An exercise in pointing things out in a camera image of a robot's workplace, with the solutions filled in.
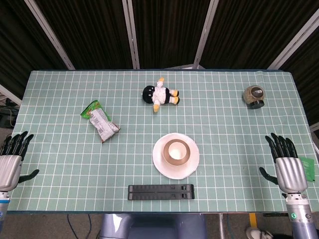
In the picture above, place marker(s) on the green checkered tablecloth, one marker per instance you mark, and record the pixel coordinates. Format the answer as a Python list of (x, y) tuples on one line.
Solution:
[(74, 174)]

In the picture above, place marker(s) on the glass spice jar black lid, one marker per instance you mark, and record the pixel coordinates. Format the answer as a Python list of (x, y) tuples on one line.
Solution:
[(254, 95)]

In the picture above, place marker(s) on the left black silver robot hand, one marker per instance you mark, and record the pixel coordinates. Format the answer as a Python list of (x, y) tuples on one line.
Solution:
[(8, 171)]

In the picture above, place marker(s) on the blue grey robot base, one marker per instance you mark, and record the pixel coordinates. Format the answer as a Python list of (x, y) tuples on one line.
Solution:
[(154, 227)]

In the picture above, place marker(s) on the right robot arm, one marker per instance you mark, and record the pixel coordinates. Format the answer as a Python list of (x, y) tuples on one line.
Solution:
[(300, 219)]

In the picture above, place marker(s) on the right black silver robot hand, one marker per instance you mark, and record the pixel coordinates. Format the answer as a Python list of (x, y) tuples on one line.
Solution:
[(291, 171)]

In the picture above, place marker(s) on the white shoe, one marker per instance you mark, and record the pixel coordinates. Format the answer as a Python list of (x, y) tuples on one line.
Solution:
[(256, 234)]

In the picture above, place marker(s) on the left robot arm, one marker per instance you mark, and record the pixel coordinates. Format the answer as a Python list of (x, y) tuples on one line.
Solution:
[(3, 206)]

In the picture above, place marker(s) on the green card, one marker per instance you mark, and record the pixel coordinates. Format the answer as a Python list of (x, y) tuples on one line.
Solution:
[(308, 169)]

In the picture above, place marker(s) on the black white penguin plush toy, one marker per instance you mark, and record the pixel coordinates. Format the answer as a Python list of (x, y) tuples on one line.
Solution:
[(160, 94)]

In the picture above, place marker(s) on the white round plate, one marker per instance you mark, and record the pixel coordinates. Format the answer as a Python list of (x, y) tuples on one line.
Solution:
[(174, 173)]

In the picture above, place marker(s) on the green white snack bag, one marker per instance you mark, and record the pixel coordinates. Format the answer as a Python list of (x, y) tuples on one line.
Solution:
[(101, 122)]

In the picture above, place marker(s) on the white screen frame post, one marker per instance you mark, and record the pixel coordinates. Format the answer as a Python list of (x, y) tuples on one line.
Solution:
[(49, 35), (294, 42), (131, 35), (205, 35)]

